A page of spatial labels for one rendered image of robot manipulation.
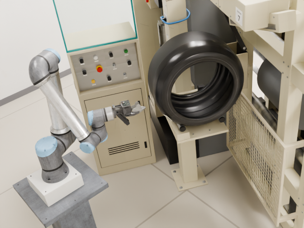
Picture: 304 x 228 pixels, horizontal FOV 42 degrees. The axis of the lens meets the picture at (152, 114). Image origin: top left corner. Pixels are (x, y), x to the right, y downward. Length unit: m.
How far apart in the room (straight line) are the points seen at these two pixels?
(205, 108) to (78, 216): 1.21
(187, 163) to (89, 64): 1.16
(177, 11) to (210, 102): 0.68
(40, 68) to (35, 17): 2.72
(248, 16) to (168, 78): 0.60
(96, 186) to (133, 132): 0.85
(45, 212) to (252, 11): 1.78
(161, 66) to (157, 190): 1.43
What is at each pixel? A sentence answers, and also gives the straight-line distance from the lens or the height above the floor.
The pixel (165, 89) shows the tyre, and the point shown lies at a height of 1.26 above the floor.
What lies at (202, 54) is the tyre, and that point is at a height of 1.44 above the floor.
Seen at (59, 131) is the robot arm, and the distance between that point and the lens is 2.76.
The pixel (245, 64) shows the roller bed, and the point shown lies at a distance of 2.96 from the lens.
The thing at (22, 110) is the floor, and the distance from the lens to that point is 5.04.
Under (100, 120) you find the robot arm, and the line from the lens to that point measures 2.56.
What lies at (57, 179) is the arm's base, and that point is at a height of 0.73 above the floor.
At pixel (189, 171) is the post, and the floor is 0.14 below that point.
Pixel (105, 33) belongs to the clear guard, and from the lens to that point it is 3.06.
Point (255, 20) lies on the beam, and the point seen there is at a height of 1.69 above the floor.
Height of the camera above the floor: 2.55
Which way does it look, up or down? 35 degrees down
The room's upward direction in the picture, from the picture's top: 8 degrees counter-clockwise
